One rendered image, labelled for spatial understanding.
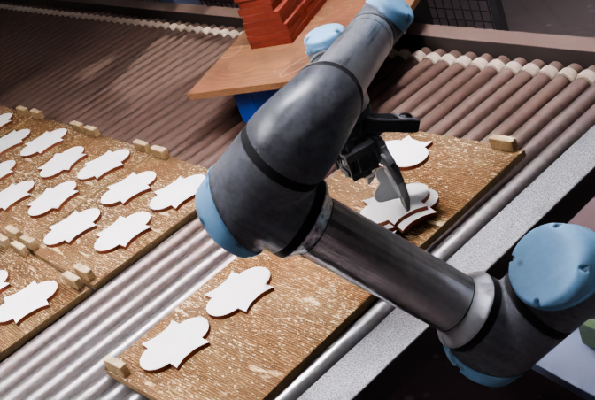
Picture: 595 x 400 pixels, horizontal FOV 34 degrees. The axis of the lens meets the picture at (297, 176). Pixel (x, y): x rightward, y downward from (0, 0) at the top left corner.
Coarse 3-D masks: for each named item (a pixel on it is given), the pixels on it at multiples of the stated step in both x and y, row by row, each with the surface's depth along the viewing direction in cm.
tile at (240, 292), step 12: (228, 276) 183; (240, 276) 182; (252, 276) 180; (264, 276) 179; (216, 288) 181; (228, 288) 180; (240, 288) 178; (252, 288) 177; (264, 288) 176; (216, 300) 178; (228, 300) 176; (240, 300) 175; (252, 300) 174; (216, 312) 174; (228, 312) 173
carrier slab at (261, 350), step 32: (256, 256) 188; (288, 288) 175; (320, 288) 172; (352, 288) 168; (224, 320) 173; (256, 320) 170; (288, 320) 167; (320, 320) 164; (352, 320) 163; (128, 352) 175; (224, 352) 165; (256, 352) 162; (288, 352) 160; (320, 352) 159; (128, 384) 168; (160, 384) 164; (192, 384) 161; (224, 384) 158; (256, 384) 155
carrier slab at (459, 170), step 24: (456, 144) 198; (480, 144) 195; (432, 168) 194; (456, 168) 191; (480, 168) 188; (504, 168) 185; (336, 192) 198; (360, 192) 195; (456, 192) 183; (480, 192) 181; (456, 216) 178; (408, 240) 175; (432, 240) 175
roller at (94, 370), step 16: (480, 64) 230; (464, 80) 227; (432, 96) 223; (448, 96) 224; (416, 112) 220; (208, 272) 192; (192, 288) 189; (176, 304) 186; (160, 320) 184; (128, 336) 182; (112, 352) 180; (96, 368) 177; (64, 384) 176; (80, 384) 175
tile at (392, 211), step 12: (408, 192) 181; (420, 192) 180; (372, 204) 182; (384, 204) 181; (396, 204) 179; (420, 204) 177; (372, 216) 179; (384, 216) 177; (396, 216) 176; (408, 216) 176
